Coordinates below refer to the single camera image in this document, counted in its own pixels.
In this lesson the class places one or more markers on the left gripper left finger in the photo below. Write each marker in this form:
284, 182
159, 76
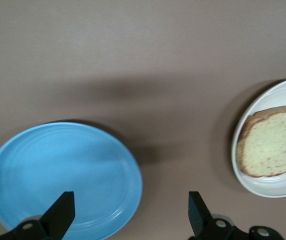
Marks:
55, 217

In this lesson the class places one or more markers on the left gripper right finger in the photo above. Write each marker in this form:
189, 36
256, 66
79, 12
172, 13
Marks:
202, 220

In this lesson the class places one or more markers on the toasted bread slice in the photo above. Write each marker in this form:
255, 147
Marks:
275, 145

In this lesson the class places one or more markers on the blue plate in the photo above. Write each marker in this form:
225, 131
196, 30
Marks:
58, 162

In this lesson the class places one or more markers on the beige plate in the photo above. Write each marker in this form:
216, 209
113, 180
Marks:
270, 187

